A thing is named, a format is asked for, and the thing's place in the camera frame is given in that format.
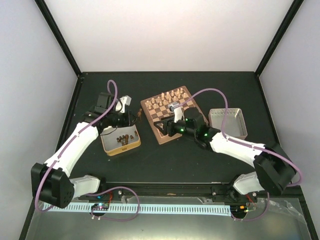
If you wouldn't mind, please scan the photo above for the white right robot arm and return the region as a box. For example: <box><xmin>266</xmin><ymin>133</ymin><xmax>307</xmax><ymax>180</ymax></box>
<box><xmin>153</xmin><ymin>107</ymin><xmax>297</xmax><ymax>202</ymax></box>

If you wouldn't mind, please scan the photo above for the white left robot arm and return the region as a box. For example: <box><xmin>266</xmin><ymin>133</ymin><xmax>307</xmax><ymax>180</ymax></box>
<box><xmin>30</xmin><ymin>92</ymin><xmax>137</xmax><ymax>209</ymax></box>

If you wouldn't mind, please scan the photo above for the gold tin with pieces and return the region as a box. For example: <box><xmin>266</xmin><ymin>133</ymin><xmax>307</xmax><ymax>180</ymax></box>
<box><xmin>100</xmin><ymin>125</ymin><xmax>141</xmax><ymax>157</ymax></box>

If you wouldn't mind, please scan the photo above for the wooden chess board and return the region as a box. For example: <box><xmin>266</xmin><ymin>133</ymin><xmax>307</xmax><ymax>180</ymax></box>
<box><xmin>140</xmin><ymin>85</ymin><xmax>208</xmax><ymax>146</ymax></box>

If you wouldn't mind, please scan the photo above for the white rook near corner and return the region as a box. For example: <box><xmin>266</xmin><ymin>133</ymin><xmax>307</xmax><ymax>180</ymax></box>
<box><xmin>146</xmin><ymin>101</ymin><xmax>152</xmax><ymax>110</ymax></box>

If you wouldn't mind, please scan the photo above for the silver patterned metal tray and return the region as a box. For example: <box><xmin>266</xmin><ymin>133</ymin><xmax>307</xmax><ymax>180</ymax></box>
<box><xmin>208</xmin><ymin>108</ymin><xmax>248</xmax><ymax>140</ymax></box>

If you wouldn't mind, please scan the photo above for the light blue slotted strip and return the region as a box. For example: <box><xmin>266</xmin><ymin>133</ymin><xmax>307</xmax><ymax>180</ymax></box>
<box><xmin>49</xmin><ymin>202</ymin><xmax>231</xmax><ymax>217</ymax></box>

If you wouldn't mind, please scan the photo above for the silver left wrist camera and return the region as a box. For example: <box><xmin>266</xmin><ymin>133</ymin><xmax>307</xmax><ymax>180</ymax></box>
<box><xmin>120</xmin><ymin>95</ymin><xmax>132</xmax><ymax>106</ymax></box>

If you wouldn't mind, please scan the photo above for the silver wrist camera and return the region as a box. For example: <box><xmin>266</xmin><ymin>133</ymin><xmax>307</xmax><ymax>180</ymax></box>
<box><xmin>120</xmin><ymin>95</ymin><xmax>132</xmax><ymax>106</ymax></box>
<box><xmin>168</xmin><ymin>101</ymin><xmax>178</xmax><ymax>112</ymax></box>

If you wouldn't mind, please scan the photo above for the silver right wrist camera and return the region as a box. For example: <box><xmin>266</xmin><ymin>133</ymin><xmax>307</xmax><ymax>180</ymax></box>
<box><xmin>168</xmin><ymin>101</ymin><xmax>178</xmax><ymax>112</ymax></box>

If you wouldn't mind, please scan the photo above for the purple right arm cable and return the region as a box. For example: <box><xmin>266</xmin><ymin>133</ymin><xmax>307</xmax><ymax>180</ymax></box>
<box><xmin>178</xmin><ymin>87</ymin><xmax>303</xmax><ymax>222</ymax></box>

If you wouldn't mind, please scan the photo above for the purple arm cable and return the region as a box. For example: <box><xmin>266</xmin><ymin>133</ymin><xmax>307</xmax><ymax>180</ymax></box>
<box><xmin>34</xmin><ymin>79</ymin><xmax>141</xmax><ymax>222</ymax></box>
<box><xmin>178</xmin><ymin>87</ymin><xmax>303</xmax><ymax>222</ymax></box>

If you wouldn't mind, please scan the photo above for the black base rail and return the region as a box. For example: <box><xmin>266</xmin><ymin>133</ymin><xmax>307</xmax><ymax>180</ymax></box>
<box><xmin>82</xmin><ymin>182</ymin><xmax>258</xmax><ymax>203</ymax></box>

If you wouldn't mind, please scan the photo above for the black frame post left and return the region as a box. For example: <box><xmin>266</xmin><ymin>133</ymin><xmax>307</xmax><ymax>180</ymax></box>
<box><xmin>34</xmin><ymin>0</ymin><xmax>82</xmax><ymax>77</ymax></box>

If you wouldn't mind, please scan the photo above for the black frame post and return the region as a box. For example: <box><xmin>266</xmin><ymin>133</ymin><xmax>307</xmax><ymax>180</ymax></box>
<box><xmin>34</xmin><ymin>0</ymin><xmax>82</xmax><ymax>77</ymax></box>
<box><xmin>255</xmin><ymin>0</ymin><xmax>304</xmax><ymax>77</ymax></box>

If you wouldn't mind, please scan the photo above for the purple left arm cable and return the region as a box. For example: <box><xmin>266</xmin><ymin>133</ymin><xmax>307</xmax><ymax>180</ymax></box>
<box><xmin>34</xmin><ymin>79</ymin><xmax>141</xmax><ymax>222</ymax></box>

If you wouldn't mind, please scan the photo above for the black frame post right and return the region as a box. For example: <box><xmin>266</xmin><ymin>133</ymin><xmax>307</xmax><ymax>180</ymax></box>
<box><xmin>255</xmin><ymin>0</ymin><xmax>304</xmax><ymax>77</ymax></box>

